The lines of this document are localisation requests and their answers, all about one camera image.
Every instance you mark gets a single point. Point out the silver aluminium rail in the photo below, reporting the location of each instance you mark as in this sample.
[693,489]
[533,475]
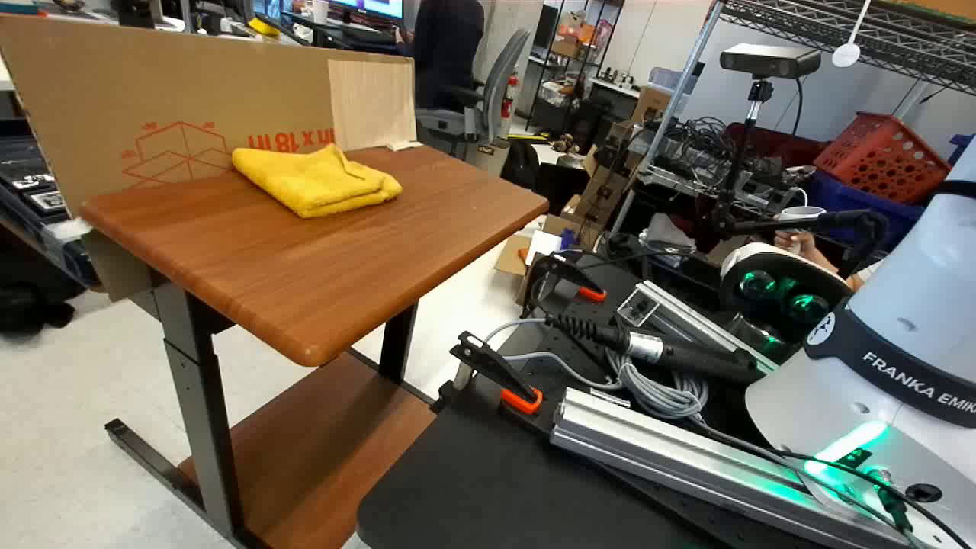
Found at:
[708,472]

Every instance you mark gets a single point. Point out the black orange clamp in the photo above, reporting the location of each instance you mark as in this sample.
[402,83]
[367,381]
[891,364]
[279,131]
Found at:
[515,391]

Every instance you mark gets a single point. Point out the black camera on stand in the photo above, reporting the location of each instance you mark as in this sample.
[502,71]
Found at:
[764,64]

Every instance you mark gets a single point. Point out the yellow towel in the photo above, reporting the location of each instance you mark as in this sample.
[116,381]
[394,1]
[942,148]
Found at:
[314,185]

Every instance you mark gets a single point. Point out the grey office chair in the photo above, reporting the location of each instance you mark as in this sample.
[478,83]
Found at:
[482,108]

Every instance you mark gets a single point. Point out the large cardboard sheet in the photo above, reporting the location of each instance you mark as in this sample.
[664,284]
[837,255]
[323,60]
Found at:
[116,108]

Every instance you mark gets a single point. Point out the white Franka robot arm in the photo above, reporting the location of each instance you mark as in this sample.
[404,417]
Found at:
[887,381]

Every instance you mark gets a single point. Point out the red plastic basket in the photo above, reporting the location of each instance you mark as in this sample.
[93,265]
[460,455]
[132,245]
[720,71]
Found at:
[883,158]

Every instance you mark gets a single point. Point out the blue plastic bin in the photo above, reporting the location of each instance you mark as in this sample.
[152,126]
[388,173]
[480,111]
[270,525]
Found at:
[840,197]

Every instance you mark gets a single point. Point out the brown wooden desk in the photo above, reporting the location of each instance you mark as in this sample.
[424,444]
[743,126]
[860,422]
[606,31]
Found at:
[227,255]

